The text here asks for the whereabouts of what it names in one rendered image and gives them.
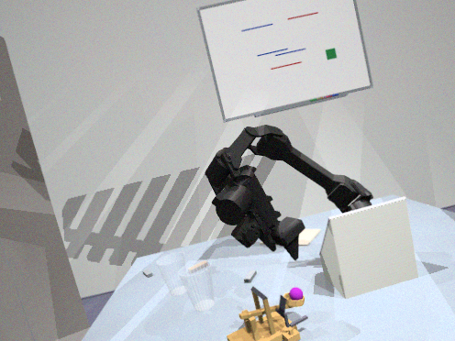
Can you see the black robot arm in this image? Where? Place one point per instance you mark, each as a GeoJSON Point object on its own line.
{"type": "Point", "coordinates": [237, 188]}

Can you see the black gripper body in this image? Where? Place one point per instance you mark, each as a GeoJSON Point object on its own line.
{"type": "Point", "coordinates": [283, 232]}

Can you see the magenta ball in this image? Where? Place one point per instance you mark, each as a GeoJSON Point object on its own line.
{"type": "Point", "coordinates": [295, 294]}

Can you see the clear plastic cup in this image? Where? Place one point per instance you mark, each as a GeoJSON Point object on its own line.
{"type": "Point", "coordinates": [198, 283]}
{"type": "Point", "coordinates": [169, 266]}

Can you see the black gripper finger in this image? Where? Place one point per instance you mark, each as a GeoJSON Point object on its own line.
{"type": "Point", "coordinates": [267, 240]}
{"type": "Point", "coordinates": [292, 248]}

